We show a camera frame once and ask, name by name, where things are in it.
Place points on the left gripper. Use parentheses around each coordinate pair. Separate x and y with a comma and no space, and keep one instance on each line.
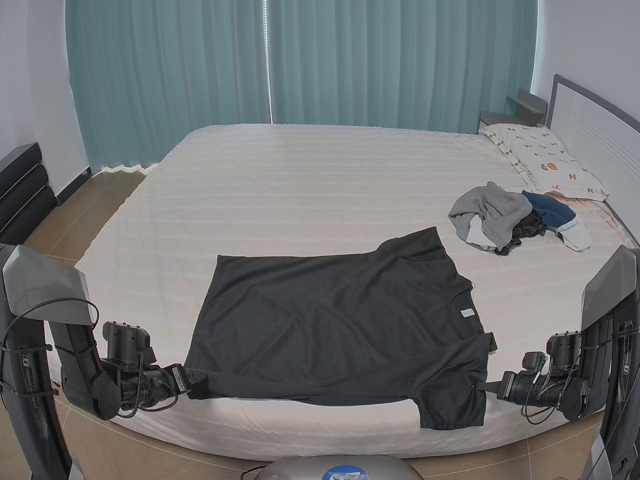
(162,383)

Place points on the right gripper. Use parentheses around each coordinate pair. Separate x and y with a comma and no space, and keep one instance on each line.
(525,387)

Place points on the black T-shirt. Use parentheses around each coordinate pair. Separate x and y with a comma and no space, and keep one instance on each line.
(330,328)

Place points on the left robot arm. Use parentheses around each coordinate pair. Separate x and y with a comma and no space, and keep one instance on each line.
(45,283)

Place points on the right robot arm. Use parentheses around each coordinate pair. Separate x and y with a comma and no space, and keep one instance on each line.
(607,293)

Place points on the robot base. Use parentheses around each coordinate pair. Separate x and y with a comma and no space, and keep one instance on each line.
(340,470)

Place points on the pile of clothes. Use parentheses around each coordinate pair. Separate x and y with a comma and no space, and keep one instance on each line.
(495,213)

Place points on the bed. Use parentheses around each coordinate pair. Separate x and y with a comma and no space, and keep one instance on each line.
(320,183)

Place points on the white printed pillow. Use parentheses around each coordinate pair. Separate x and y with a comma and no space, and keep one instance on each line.
(547,163)

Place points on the black chest of drawers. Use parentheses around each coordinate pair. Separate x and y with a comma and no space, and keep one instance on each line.
(22,188)

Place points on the grey bedside table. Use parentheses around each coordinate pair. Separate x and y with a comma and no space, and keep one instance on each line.
(517,113)

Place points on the blue-green curtain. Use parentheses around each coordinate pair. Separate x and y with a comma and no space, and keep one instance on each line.
(165,63)
(395,43)

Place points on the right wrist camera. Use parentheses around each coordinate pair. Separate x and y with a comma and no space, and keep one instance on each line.
(533,360)

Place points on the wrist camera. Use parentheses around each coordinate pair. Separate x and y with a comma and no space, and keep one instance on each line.
(143,339)
(533,360)

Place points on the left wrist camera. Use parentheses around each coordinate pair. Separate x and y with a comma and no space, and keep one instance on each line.
(143,339)

